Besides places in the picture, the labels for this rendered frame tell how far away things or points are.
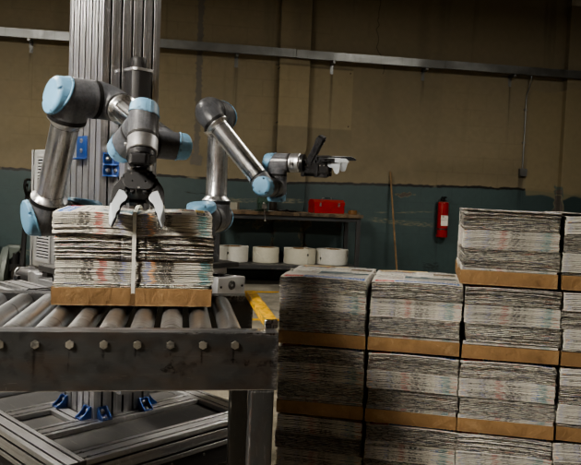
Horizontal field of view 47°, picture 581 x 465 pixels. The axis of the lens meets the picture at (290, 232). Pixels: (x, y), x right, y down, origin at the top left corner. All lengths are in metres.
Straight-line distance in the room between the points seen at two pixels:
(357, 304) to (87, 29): 1.43
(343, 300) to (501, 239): 0.52
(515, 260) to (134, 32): 1.59
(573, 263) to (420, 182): 7.18
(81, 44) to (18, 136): 6.26
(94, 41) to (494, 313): 1.69
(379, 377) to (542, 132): 8.10
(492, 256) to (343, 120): 6.99
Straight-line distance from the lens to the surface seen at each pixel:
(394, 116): 9.21
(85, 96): 2.11
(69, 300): 1.67
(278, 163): 2.64
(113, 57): 2.62
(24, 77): 9.02
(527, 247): 2.16
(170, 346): 1.39
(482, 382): 2.20
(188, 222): 1.64
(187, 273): 1.65
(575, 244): 2.18
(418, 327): 2.16
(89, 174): 2.61
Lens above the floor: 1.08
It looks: 3 degrees down
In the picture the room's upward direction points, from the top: 2 degrees clockwise
